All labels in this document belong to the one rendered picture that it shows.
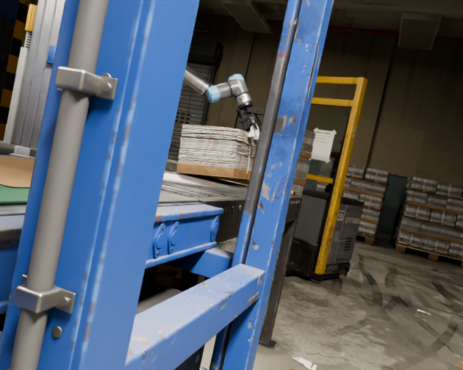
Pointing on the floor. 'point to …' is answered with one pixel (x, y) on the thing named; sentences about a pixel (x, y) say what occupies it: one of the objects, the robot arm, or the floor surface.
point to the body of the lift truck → (312, 233)
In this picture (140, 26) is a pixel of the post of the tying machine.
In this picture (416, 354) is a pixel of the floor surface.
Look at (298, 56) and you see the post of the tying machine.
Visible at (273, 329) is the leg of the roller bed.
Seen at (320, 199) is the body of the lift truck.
